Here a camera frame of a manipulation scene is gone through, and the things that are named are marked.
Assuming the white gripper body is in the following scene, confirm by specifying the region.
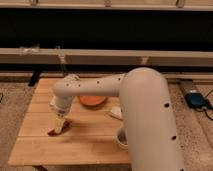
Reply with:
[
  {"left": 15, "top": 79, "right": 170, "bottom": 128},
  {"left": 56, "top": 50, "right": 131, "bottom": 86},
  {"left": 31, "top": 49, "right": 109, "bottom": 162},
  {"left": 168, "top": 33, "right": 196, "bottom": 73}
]
[{"left": 54, "top": 97, "right": 72, "bottom": 117}]

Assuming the white cup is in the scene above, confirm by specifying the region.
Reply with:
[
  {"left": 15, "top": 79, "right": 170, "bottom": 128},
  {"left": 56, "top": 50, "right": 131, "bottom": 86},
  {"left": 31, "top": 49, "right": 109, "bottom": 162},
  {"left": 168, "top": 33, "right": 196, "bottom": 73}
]
[{"left": 116, "top": 127, "right": 128, "bottom": 149}]

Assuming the orange ceramic bowl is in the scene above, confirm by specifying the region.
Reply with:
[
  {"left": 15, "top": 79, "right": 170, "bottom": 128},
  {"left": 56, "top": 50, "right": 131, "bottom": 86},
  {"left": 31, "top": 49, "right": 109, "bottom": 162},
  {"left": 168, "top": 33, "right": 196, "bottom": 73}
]
[{"left": 78, "top": 96, "right": 107, "bottom": 107}]

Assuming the white napkin piece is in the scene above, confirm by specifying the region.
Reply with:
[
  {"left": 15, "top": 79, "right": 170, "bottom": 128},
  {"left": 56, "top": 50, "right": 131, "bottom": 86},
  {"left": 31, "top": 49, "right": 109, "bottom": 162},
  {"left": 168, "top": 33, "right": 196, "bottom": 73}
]
[{"left": 109, "top": 106, "right": 122, "bottom": 120}]

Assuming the blue power box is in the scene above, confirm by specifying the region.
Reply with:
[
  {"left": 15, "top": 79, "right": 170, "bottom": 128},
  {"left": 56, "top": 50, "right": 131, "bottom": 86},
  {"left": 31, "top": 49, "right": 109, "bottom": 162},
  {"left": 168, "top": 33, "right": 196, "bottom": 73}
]
[{"left": 184, "top": 92, "right": 213, "bottom": 109}]

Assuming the wooden beam rail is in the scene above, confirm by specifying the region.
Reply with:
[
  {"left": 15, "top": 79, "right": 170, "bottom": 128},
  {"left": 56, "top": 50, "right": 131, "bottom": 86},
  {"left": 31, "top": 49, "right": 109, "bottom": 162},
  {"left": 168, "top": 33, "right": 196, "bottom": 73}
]
[{"left": 0, "top": 48, "right": 213, "bottom": 67}]

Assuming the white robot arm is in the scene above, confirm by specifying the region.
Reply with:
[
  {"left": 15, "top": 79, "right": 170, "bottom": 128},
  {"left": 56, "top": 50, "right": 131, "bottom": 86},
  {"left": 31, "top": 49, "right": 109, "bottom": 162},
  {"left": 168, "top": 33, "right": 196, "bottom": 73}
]
[{"left": 52, "top": 67, "right": 186, "bottom": 171}]

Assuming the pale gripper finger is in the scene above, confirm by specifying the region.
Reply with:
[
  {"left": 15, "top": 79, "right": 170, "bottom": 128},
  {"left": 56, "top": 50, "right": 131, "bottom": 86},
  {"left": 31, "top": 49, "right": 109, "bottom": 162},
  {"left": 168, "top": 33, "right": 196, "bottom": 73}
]
[{"left": 54, "top": 116, "right": 65, "bottom": 134}]

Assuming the dark red pepper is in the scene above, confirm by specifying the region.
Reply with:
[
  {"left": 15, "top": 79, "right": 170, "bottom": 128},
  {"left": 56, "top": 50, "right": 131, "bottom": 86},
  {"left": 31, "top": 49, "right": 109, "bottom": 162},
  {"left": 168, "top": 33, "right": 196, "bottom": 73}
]
[{"left": 47, "top": 121, "right": 70, "bottom": 136}]

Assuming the black table leg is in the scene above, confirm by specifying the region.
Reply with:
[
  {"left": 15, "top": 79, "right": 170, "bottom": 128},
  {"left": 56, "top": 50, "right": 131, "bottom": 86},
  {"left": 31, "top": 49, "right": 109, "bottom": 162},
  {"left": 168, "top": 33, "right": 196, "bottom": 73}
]
[{"left": 28, "top": 70, "right": 41, "bottom": 87}]

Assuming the black cable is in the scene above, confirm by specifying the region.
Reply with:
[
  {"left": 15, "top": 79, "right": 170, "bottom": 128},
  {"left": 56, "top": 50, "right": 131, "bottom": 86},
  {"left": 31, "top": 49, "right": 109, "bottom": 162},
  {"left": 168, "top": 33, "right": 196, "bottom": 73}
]
[{"left": 195, "top": 88, "right": 213, "bottom": 121}]

